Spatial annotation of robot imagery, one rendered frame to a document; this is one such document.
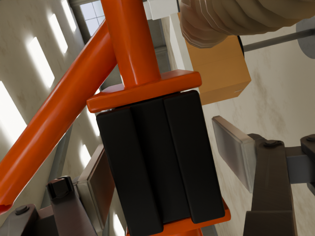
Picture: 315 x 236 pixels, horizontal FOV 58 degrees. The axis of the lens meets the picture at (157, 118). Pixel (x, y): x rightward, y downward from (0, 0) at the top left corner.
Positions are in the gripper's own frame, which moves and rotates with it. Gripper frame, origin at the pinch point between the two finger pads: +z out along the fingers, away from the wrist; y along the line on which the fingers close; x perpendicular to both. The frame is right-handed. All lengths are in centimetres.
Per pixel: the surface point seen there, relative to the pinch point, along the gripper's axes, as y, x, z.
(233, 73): 54, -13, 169
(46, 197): -266, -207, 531
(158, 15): 62, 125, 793
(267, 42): 90, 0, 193
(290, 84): 125, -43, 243
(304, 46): 123, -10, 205
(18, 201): -272, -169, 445
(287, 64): 125, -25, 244
